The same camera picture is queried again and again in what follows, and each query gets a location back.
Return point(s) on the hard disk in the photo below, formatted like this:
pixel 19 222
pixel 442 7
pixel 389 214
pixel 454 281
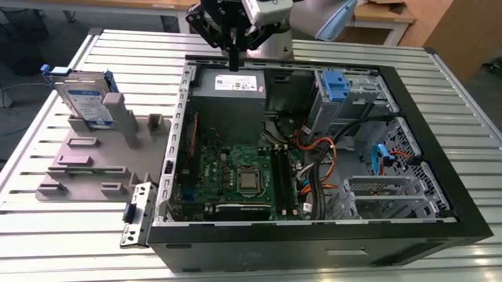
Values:
pixel 84 102

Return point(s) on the grey plastic parts rack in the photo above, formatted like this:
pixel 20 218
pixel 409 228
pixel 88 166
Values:
pixel 110 164

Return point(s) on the grey metal drive cage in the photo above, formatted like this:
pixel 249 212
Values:
pixel 333 117

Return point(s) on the black open PC case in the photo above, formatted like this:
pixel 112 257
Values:
pixel 274 249

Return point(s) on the black graphics card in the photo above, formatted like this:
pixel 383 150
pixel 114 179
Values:
pixel 243 210

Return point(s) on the metal card retention bracket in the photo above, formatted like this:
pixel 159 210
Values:
pixel 142 191

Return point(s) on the green RAM stick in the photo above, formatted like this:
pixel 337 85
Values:
pixel 80 170

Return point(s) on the wooden desk white frame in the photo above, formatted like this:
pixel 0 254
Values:
pixel 386 16
pixel 118 2

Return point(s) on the CPU socket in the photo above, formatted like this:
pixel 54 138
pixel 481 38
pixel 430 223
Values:
pixel 245 167

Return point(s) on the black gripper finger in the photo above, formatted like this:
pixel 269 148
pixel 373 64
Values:
pixel 202 28
pixel 270 33

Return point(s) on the wooden cabinet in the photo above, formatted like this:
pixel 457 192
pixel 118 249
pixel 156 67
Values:
pixel 462 29

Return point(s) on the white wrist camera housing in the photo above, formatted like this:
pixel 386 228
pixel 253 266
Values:
pixel 270 13

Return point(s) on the metal disk bay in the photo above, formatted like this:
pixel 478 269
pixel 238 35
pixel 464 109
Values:
pixel 386 199

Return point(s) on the grey power supply unit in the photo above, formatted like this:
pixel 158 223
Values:
pixel 231 117

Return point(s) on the black waste bin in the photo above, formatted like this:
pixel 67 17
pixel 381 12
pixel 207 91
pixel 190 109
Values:
pixel 23 44

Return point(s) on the silver CPU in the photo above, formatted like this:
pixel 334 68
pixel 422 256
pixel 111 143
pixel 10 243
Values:
pixel 247 180

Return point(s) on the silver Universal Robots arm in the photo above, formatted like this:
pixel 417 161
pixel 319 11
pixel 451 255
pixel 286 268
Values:
pixel 281 44

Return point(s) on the blue plastic drive latch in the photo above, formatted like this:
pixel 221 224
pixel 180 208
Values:
pixel 335 85

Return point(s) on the black RAM slot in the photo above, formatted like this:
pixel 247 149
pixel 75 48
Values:
pixel 278 179
pixel 282 179
pixel 287 179

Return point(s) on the green motherboard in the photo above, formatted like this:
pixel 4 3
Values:
pixel 214 176

